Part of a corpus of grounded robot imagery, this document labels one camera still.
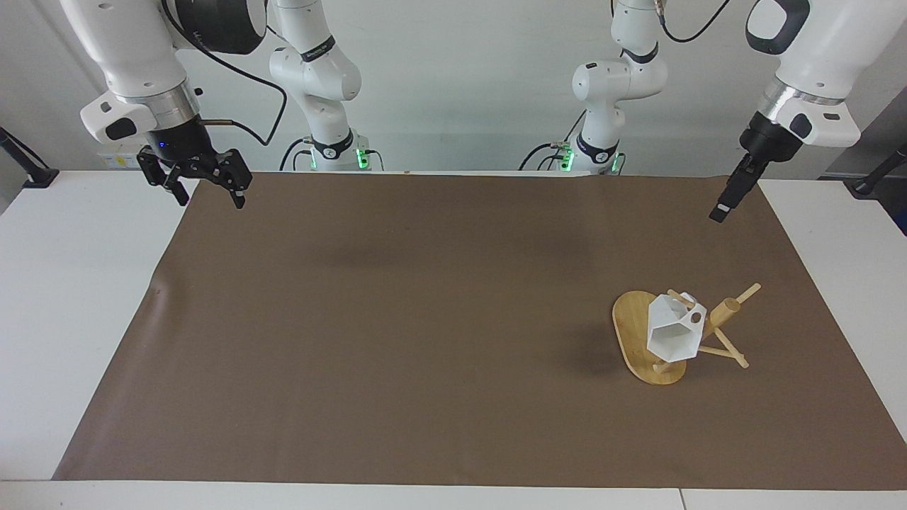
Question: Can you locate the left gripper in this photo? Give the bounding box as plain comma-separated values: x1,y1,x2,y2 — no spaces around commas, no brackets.
738,110,805,184

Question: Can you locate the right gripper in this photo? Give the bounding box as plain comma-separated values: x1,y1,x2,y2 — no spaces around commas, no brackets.
136,115,254,210

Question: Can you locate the white faceted cup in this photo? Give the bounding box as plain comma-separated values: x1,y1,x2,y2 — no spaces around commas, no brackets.
646,290,709,364

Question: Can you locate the wooden cup rack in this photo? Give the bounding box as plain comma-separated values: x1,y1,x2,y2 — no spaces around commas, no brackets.
612,283,763,387

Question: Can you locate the black stand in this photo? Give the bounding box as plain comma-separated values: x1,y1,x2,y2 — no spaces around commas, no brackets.
849,142,907,200
0,126,60,189

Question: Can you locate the black cable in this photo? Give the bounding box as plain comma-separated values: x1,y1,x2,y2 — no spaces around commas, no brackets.
279,137,314,172
519,109,589,172
162,0,289,147
655,0,732,44

